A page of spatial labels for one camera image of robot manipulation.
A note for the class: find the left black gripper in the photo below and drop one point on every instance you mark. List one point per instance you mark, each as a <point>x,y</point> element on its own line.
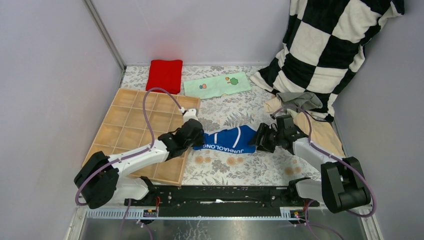
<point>201,139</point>

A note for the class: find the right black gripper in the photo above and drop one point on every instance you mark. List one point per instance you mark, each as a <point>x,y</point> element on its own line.
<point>264,129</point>

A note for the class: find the blue underwear with white lettering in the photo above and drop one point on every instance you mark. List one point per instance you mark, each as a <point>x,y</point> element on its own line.
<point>233,141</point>

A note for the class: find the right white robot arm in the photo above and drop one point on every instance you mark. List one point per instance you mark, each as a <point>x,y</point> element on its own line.
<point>341,186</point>

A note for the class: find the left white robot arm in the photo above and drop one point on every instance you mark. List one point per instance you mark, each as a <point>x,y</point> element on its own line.
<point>105,178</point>

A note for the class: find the grey crumpled cloth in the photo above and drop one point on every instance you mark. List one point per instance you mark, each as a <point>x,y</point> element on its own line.
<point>303,100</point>

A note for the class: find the beige cloth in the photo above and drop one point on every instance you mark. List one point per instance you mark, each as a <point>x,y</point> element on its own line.
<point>322,132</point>

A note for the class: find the red folded cloth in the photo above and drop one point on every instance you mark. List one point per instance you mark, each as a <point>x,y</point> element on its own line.
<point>165,74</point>

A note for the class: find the light green patterned cloth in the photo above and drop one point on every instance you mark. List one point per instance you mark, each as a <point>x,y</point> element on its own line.
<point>217,86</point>

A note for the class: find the wooden compartment tray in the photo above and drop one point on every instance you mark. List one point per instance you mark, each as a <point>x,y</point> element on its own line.
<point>135,116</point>

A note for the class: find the black white checkered blanket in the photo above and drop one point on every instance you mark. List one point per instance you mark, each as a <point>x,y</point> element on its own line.
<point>324,47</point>

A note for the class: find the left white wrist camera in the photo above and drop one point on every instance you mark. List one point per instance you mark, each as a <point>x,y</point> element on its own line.
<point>189,114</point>

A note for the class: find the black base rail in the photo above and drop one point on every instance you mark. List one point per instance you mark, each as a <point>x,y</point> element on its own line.
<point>220,201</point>

